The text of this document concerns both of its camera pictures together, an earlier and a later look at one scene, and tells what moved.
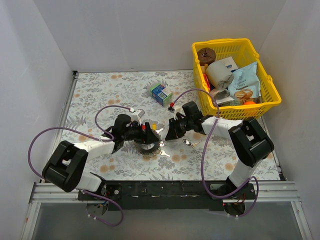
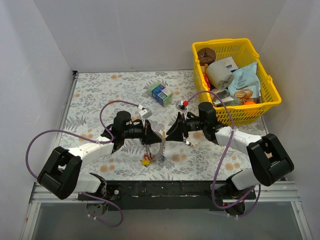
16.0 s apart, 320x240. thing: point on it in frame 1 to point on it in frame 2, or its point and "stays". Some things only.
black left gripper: [144, 133] stays
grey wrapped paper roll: [219, 75] stays
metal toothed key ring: [137, 148] to [152, 157]
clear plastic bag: [221, 96] stays
